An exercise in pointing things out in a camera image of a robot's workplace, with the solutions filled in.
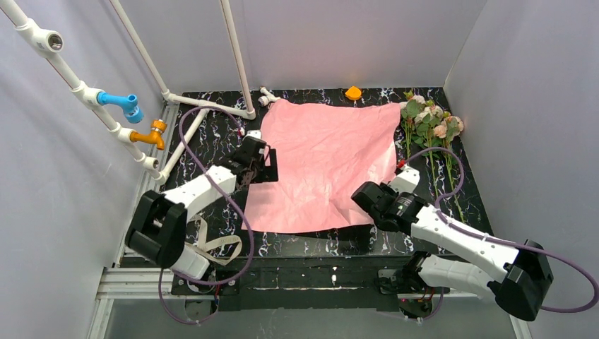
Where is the pink wrapping paper sheet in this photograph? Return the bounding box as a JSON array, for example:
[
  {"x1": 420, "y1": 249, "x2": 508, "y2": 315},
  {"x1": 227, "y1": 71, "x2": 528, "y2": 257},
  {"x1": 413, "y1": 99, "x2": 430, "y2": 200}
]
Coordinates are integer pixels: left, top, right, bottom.
[{"x1": 244, "y1": 100, "x2": 401, "y2": 234}]

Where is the fake pink rose stem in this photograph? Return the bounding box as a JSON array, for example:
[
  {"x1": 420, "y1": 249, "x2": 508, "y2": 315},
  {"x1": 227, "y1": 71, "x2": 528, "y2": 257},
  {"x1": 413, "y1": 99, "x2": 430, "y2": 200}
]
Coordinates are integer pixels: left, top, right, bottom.
[{"x1": 433, "y1": 114, "x2": 466, "y2": 224}]

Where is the fake white rose stem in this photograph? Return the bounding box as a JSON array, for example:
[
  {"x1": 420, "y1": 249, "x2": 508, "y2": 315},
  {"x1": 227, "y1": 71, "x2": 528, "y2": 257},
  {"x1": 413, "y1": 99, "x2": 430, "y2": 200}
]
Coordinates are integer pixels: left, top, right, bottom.
[{"x1": 400, "y1": 90, "x2": 427, "y2": 158}]

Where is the fake cream rose stem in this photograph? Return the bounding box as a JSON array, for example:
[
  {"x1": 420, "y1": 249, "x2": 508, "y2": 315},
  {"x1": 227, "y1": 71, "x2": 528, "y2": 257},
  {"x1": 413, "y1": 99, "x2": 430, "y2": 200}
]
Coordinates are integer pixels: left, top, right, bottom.
[{"x1": 415, "y1": 104, "x2": 444, "y2": 148}]

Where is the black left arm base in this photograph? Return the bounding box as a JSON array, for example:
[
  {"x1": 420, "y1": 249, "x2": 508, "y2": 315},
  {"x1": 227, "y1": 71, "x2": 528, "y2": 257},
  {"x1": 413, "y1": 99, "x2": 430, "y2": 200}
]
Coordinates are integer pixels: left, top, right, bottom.
[{"x1": 171, "y1": 268, "x2": 241, "y2": 297}]

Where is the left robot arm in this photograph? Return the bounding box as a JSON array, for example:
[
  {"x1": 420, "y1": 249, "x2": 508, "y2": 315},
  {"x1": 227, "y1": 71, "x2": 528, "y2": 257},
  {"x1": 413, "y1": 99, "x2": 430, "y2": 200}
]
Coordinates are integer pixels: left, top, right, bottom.
[{"x1": 125, "y1": 136, "x2": 278, "y2": 283}]

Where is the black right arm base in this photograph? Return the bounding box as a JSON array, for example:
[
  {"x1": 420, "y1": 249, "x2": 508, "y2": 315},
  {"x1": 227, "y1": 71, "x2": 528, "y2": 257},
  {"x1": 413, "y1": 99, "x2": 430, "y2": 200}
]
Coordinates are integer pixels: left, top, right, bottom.
[{"x1": 374, "y1": 251, "x2": 450, "y2": 322}]

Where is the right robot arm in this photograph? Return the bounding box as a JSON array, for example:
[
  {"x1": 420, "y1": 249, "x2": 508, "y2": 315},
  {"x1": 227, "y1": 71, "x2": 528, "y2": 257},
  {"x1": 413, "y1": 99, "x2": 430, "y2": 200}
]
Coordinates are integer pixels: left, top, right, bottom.
[{"x1": 351, "y1": 182, "x2": 553, "y2": 321}]

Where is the small white pipe fitting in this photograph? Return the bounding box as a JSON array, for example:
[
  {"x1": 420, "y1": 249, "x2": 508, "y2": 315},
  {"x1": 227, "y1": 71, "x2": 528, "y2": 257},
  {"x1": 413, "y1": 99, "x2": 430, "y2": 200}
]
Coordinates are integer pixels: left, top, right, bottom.
[{"x1": 258, "y1": 86, "x2": 280, "y2": 107}]

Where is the brass orange tap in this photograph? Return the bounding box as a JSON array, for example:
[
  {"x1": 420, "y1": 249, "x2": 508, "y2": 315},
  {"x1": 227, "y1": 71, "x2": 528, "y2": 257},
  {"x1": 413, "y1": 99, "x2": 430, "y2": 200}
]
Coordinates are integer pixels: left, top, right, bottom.
[{"x1": 129, "y1": 119, "x2": 167, "y2": 150}]

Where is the beige printed ribbon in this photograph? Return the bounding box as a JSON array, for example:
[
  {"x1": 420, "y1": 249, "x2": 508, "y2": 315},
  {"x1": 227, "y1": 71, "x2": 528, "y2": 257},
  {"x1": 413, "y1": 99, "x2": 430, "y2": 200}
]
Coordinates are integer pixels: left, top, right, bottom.
[{"x1": 187, "y1": 215, "x2": 243, "y2": 266}]

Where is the small orange object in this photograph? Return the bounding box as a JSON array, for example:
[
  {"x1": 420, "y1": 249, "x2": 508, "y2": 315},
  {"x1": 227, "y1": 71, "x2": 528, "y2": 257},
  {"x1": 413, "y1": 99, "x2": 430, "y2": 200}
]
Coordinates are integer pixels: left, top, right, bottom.
[{"x1": 345, "y1": 86, "x2": 362, "y2": 101}]

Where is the blue plastic tap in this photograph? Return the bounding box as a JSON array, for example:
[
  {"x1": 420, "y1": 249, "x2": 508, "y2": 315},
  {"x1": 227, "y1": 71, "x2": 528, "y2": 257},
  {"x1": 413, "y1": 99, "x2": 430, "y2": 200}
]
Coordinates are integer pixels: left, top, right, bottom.
[{"x1": 96, "y1": 91, "x2": 144, "y2": 124}]

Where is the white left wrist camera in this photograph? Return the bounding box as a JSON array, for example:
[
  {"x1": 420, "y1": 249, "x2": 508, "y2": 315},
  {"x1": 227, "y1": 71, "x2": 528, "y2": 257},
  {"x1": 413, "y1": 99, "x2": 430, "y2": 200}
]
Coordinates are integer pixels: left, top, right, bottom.
[{"x1": 245, "y1": 130, "x2": 262, "y2": 139}]

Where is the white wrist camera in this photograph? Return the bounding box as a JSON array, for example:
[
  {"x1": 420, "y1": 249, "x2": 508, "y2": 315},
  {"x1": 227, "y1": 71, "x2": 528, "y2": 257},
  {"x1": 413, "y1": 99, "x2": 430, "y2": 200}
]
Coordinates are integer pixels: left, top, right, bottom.
[
  {"x1": 388, "y1": 165, "x2": 420, "y2": 194},
  {"x1": 245, "y1": 130, "x2": 262, "y2": 139}
]

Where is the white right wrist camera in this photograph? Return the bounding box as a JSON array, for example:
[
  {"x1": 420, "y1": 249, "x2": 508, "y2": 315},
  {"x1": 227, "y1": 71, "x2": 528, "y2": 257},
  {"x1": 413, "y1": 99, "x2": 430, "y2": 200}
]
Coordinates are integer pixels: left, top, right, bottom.
[{"x1": 388, "y1": 165, "x2": 420, "y2": 194}]

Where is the aluminium rail frame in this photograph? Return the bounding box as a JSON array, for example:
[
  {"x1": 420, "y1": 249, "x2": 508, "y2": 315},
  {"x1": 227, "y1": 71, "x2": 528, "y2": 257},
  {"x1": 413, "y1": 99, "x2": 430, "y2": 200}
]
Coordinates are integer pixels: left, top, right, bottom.
[{"x1": 87, "y1": 103, "x2": 533, "y2": 339}]

